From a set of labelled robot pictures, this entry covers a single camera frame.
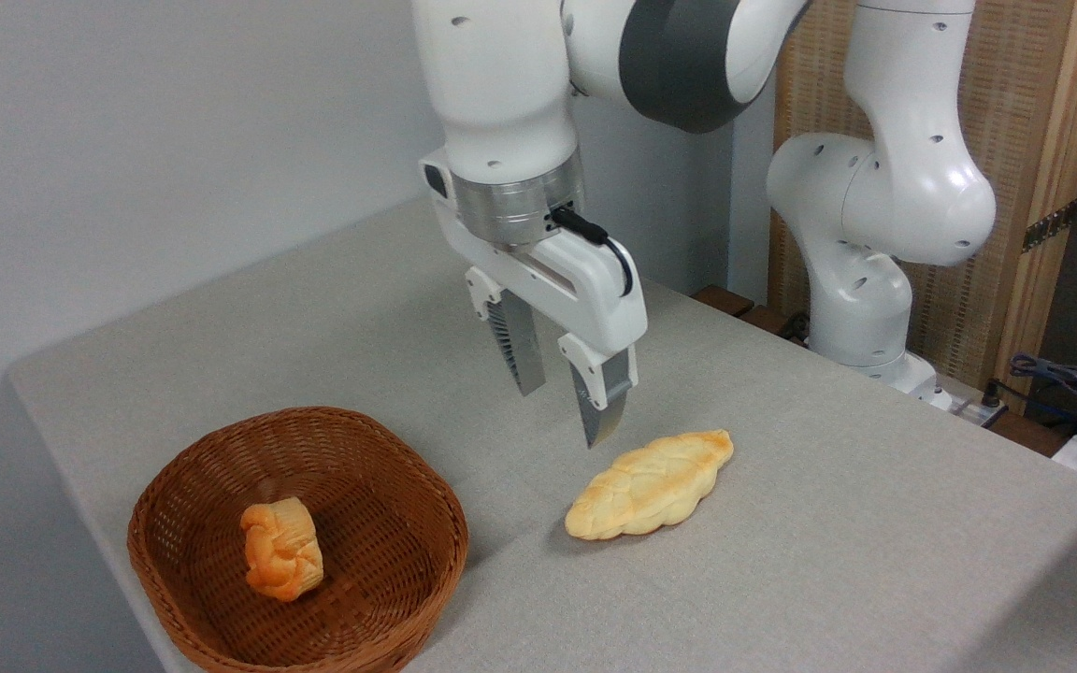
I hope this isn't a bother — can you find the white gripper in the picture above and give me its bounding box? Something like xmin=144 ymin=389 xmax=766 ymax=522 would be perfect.
xmin=419 ymin=149 xmax=650 ymax=451

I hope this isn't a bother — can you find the long braided bread loaf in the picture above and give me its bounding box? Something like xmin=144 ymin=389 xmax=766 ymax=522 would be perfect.
xmin=564 ymin=429 xmax=735 ymax=542

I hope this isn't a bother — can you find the brown wicker basket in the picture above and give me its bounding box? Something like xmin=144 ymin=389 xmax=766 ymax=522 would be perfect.
xmin=127 ymin=406 xmax=469 ymax=673

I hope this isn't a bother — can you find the small orange braided bun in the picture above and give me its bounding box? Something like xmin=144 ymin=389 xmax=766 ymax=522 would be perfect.
xmin=239 ymin=497 xmax=325 ymax=603

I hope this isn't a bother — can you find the metal hinge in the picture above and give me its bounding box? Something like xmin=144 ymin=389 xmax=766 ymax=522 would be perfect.
xmin=1021 ymin=199 xmax=1077 ymax=254

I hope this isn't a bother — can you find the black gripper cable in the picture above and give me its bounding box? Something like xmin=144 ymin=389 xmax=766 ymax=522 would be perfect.
xmin=552 ymin=207 xmax=636 ymax=299

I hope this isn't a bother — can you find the bundle of dark cables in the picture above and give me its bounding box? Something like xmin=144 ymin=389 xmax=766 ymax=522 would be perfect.
xmin=985 ymin=352 xmax=1077 ymax=440

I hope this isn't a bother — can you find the woven screen with wooden frame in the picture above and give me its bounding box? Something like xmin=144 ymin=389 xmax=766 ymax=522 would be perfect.
xmin=768 ymin=0 xmax=1077 ymax=405

